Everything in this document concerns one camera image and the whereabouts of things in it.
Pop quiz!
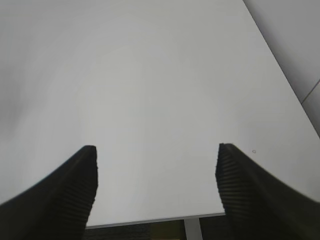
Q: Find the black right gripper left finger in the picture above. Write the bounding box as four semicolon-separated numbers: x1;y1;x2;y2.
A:
0;145;98;240

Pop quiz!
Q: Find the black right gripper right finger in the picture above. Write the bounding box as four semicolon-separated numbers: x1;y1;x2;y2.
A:
215;143;320;240

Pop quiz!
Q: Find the white table leg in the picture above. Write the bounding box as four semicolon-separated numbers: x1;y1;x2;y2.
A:
184;218;203;240

